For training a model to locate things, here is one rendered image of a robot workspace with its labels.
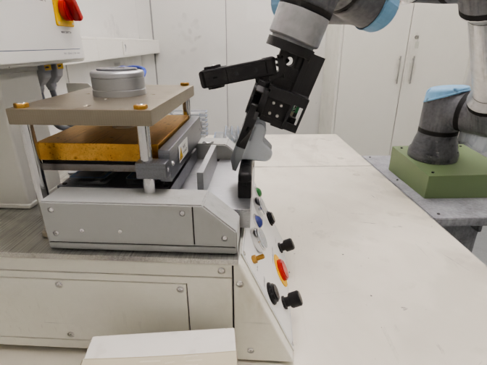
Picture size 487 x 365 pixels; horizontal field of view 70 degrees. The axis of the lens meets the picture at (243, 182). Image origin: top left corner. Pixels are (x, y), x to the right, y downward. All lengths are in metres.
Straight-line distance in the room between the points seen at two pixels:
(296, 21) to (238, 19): 2.59
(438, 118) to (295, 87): 0.75
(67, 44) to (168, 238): 0.42
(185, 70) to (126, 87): 2.58
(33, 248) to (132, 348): 0.19
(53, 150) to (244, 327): 0.36
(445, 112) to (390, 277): 0.60
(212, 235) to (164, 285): 0.10
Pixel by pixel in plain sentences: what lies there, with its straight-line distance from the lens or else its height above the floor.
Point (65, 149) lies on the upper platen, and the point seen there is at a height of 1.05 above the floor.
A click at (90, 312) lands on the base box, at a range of 0.56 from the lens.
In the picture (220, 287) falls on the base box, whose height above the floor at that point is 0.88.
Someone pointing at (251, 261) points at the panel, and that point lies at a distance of 0.50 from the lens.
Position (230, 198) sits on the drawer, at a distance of 0.51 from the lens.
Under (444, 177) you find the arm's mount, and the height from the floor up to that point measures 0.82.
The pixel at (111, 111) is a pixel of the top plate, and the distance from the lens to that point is 0.45.
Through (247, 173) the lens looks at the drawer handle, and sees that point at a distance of 0.50.
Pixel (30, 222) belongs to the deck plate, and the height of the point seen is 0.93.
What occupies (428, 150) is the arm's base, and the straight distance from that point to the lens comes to 1.24.
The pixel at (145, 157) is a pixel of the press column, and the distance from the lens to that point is 0.45.
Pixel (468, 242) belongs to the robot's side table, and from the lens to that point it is 1.45.
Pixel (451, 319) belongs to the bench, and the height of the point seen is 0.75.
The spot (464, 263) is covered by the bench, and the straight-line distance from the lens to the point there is 0.89.
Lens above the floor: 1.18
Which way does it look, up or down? 22 degrees down
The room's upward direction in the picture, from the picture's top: straight up
